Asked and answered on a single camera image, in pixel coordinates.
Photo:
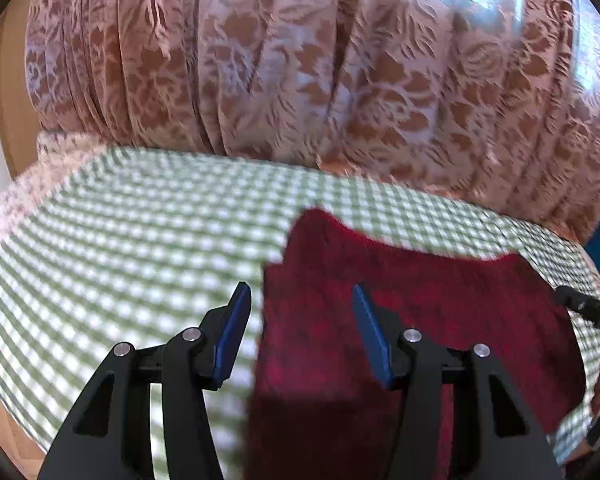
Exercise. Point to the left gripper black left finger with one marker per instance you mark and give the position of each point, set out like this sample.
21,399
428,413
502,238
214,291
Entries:
106,434

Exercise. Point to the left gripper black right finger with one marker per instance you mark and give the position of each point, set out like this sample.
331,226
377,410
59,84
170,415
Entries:
495,433

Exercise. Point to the red black knit garment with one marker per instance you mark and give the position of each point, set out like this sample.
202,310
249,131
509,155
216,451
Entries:
317,410

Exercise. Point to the green white checkered bedsheet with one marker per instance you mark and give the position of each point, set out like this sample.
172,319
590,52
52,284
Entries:
138,244

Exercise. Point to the brown floral curtain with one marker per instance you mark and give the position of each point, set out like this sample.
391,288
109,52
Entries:
496,102

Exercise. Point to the floral patterned under sheet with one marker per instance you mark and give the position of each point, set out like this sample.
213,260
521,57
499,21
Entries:
59,155

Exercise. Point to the wooden window frame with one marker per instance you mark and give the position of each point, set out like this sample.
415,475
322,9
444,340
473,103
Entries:
19,124

